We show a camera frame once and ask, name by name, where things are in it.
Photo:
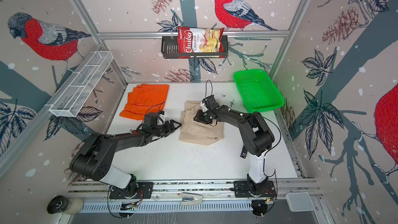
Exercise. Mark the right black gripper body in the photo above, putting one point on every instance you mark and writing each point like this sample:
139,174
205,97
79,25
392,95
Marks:
203,117

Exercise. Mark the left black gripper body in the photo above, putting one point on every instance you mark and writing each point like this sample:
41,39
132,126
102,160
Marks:
162,129

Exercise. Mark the beige shorts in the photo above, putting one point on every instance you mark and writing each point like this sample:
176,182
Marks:
198,133

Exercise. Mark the orange shorts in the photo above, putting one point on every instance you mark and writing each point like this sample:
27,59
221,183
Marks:
145,99

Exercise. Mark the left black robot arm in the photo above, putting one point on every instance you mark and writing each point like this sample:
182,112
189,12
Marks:
94,160

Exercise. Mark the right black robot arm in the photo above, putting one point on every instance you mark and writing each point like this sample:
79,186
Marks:
256,135

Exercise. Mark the small black marker object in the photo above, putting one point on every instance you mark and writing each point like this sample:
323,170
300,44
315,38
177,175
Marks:
243,153

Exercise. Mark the green plastic basket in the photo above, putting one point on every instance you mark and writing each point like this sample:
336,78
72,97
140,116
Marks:
257,90

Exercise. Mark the grey clip tool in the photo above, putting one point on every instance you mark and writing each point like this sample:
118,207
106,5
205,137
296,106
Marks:
188,199

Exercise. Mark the red cassava chips bag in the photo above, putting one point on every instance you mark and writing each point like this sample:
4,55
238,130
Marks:
196,40

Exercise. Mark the tape roll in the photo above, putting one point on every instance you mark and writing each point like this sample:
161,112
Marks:
62,204

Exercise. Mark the white square box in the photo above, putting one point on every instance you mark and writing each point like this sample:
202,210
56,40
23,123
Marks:
299,202

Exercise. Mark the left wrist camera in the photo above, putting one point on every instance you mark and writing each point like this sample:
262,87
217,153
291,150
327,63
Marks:
156,117

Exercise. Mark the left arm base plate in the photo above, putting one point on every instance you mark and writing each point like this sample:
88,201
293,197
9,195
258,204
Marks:
141,190

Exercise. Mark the black wall basket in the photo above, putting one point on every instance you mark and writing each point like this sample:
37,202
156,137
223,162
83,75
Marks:
170,50

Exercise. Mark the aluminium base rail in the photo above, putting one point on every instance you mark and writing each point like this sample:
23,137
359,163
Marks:
166,198

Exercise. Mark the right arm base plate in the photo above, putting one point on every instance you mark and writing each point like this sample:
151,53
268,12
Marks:
247,189

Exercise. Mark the white wire mesh shelf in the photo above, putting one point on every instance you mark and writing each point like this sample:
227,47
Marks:
73,98

